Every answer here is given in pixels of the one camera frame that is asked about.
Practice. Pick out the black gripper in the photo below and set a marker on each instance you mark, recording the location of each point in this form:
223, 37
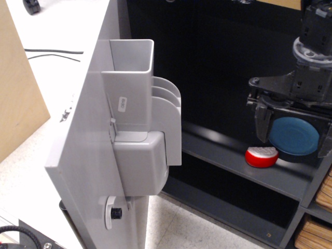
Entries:
304, 92

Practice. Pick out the grey toy fridge door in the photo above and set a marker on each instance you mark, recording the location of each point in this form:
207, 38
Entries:
116, 145

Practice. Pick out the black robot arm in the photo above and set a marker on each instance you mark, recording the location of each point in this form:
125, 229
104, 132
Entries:
313, 46

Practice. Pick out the blue plate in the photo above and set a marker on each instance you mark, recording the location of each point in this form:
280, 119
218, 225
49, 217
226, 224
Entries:
294, 136

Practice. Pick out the red white toy cheese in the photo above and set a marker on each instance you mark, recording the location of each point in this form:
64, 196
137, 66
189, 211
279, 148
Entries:
261, 157

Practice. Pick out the wooden drawer fronts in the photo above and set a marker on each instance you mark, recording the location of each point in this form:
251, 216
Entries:
314, 232

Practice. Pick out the light wooden panel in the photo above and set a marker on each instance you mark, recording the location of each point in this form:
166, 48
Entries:
23, 109

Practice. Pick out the black caster wheel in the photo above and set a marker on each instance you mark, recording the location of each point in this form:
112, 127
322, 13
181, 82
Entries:
32, 6

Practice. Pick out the black door handle bar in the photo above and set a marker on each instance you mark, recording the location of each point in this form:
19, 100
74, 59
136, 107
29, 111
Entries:
72, 225

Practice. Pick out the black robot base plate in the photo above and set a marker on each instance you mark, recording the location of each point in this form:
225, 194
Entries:
17, 234

